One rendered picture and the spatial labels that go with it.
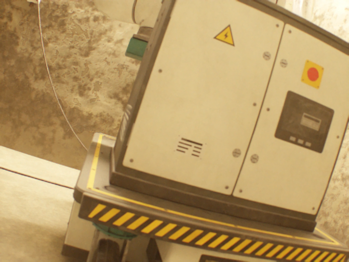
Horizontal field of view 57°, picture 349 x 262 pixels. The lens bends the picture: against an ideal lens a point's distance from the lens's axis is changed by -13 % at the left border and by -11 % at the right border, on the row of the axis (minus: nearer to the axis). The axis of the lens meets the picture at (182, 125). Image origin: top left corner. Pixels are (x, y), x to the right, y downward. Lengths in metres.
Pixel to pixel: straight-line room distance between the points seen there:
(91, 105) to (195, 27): 1.37
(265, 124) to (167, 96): 0.24
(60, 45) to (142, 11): 0.83
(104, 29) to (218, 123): 1.41
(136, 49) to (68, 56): 0.84
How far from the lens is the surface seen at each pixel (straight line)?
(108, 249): 0.81
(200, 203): 0.83
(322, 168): 0.95
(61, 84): 2.08
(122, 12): 1.41
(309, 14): 1.75
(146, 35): 1.32
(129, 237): 0.78
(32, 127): 2.11
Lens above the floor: 0.52
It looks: 2 degrees down
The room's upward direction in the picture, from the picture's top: 18 degrees clockwise
